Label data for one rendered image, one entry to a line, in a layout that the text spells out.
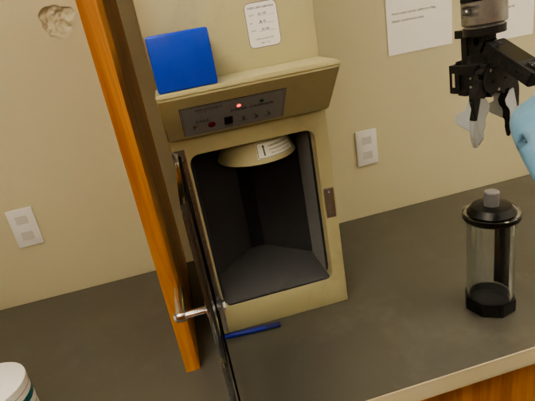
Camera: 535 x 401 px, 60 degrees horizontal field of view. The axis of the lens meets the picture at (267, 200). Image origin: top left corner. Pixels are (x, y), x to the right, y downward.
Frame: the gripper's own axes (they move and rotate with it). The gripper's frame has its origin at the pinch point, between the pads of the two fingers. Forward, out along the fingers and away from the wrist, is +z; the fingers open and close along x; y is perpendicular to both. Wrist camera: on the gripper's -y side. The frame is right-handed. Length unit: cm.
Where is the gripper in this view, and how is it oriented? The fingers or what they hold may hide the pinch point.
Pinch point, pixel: (495, 137)
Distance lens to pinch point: 97.2
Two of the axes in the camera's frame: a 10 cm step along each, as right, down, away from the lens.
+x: -8.9, 3.2, -3.3
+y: -4.2, -2.6, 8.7
